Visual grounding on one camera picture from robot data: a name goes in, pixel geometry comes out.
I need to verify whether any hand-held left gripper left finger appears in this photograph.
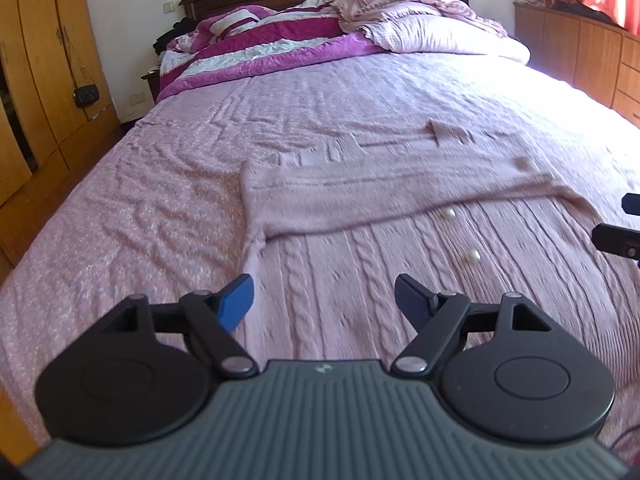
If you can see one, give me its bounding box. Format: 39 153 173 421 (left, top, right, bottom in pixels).
102 274 259 379

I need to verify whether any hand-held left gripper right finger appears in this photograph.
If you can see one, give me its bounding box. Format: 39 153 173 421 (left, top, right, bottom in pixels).
390 274 554 376

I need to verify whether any pink knit cardigan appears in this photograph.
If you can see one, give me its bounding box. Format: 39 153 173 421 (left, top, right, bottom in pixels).
239 119 640 391

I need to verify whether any dark clothes pile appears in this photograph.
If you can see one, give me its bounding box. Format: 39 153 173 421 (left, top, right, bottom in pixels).
151 16 200 56

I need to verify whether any pink floral bedsheet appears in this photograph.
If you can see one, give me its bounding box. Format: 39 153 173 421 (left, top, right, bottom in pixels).
0 52 640 466

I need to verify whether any wooden cabinet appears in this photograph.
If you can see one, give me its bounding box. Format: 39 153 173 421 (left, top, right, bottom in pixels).
514 1 640 129

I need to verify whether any dark cloth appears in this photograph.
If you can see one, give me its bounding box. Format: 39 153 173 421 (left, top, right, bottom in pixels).
550 0 619 25

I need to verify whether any dark wooden nightstand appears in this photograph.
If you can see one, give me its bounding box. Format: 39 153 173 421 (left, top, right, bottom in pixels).
141 71 162 106

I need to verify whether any magenta and white quilt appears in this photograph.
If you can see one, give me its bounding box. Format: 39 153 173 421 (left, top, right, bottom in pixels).
156 4 397 104

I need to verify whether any pink checked duvet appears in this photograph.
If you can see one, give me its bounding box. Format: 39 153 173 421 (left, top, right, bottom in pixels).
279 0 531 66

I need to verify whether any black handbag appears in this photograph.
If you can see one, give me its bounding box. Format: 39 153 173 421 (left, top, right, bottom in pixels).
56 27 101 109

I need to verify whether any wooden wardrobe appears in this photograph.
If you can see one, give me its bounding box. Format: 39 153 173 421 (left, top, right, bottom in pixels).
0 0 124 282

